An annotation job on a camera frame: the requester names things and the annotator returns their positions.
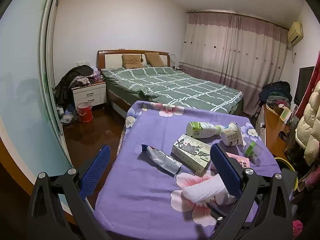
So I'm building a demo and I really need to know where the wooden headboard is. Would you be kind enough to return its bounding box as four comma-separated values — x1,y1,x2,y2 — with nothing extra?
97,49,171,70

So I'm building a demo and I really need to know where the white paper cup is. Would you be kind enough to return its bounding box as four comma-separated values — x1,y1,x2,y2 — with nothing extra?
220,122,244,147

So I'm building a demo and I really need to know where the black television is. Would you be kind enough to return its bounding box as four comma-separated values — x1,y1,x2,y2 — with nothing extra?
294,66,315,106

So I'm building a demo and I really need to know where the clothes pile on desk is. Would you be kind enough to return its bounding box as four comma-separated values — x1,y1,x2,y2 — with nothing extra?
259,81,292,108

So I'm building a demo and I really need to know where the wooden desk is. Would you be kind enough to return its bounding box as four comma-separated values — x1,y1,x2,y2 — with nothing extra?
263,105,290,159

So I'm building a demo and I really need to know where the white tissue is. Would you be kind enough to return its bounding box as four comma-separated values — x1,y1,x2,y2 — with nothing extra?
182,174,229,203

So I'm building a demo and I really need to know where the pink white curtain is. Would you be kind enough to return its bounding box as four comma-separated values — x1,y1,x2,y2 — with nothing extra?
179,12,288,115

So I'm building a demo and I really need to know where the red bucket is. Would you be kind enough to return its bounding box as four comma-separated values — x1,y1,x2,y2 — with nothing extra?
76,102,93,122

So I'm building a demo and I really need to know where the right brown pillow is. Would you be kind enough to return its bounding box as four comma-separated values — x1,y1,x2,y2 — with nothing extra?
145,52,165,67

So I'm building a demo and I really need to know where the yellow rim trash bin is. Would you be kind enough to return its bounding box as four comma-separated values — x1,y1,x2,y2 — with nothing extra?
275,157,298,194

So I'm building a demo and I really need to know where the beige air conditioner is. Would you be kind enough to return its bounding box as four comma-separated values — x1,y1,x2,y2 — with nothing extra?
287,22,304,47

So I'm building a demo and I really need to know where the bed with green plaid quilt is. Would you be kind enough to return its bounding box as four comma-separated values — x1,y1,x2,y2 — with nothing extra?
101,67,244,115

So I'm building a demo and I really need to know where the purple floral tablecloth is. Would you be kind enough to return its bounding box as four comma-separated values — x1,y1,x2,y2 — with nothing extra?
93,100,282,234

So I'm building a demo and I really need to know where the white floral tea box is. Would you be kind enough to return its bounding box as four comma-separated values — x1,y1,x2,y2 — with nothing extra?
171,134,211,173

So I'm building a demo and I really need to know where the pink strawberry milk carton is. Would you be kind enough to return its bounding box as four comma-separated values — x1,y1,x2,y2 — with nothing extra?
210,151,250,173

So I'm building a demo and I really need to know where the dark clothes pile on nightstand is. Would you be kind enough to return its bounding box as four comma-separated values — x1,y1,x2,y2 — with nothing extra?
54,64,93,109

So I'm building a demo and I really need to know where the red puffer jacket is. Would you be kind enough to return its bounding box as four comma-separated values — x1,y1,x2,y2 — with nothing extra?
296,52,320,119

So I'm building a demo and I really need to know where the cream puffer jacket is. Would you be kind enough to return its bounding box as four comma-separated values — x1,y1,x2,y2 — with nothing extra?
295,82,320,166

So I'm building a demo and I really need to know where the white nightstand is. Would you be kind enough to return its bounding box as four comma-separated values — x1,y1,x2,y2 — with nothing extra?
72,80,107,107

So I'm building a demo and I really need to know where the clear plastic cup green lid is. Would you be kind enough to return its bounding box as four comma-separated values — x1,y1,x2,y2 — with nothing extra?
244,140,263,162

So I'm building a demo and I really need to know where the left brown pillow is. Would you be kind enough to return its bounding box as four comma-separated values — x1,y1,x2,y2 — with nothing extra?
121,54,144,69

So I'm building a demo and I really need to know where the green white drink bottle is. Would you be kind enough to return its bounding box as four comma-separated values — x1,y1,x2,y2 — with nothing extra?
186,122,224,139

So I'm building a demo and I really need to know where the brown pillow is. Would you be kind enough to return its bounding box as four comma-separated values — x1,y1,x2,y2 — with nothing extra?
121,54,144,69
145,52,165,67

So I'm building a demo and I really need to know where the blue white snack bag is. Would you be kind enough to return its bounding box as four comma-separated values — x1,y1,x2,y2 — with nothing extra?
142,144,182,176

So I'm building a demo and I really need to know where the sliding wardrobe door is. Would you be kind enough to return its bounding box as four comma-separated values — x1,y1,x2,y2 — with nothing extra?
1,0,71,182

